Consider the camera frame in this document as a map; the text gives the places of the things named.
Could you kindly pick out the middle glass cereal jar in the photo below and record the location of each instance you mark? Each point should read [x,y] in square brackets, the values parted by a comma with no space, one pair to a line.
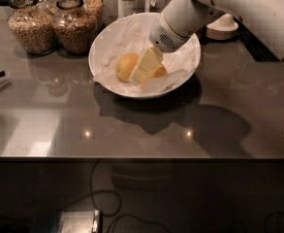
[74,26]

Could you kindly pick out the glass cereal jar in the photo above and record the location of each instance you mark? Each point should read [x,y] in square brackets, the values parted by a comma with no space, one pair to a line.
[74,26]
[31,26]
[96,8]

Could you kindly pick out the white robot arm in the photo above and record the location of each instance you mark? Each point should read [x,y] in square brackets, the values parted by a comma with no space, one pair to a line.
[263,18]

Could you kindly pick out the black rubber bar mat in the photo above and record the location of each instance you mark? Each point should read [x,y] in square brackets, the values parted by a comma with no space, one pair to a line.
[256,48]

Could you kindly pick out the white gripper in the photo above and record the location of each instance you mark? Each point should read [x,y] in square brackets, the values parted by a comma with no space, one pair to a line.
[162,36]

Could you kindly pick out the rear glass cereal jar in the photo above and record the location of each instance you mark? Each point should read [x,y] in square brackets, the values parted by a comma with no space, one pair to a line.
[96,8]

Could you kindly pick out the white ceramic bowl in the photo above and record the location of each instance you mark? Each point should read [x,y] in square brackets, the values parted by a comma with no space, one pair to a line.
[141,93]

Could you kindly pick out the left glass cereal jar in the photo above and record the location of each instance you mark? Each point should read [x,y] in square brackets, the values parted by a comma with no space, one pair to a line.
[31,26]

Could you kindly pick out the silver box under table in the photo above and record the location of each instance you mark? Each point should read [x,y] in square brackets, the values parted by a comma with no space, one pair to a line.
[80,222]

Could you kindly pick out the white crumpled paper liner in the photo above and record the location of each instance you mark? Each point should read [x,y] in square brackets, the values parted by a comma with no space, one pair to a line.
[125,39]

